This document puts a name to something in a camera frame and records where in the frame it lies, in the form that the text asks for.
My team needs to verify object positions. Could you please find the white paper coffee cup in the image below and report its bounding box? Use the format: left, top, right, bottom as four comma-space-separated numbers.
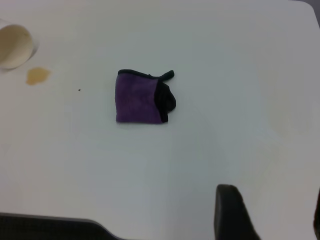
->
0, 16, 40, 73

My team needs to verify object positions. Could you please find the brown coffee spill stain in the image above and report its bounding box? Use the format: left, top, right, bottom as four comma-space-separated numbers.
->
25, 67, 52, 87

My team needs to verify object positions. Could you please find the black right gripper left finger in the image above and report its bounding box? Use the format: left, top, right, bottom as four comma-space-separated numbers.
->
214, 184, 262, 240

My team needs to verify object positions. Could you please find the purple cloth with black trim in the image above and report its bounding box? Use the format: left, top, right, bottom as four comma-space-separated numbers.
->
115, 69, 178, 125

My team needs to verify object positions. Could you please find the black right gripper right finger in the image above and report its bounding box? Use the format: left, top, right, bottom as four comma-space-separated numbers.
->
313, 188, 320, 240

